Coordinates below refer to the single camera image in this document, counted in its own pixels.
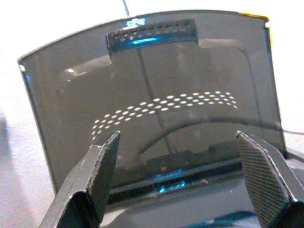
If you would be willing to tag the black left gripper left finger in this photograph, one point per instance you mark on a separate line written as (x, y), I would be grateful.
(93, 175)

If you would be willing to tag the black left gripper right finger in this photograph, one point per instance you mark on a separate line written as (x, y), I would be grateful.
(263, 175)

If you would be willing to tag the dark glass washer lid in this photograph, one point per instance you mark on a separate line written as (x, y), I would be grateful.
(152, 95)

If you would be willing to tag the black washing machine top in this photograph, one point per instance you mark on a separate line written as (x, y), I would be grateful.
(190, 202)

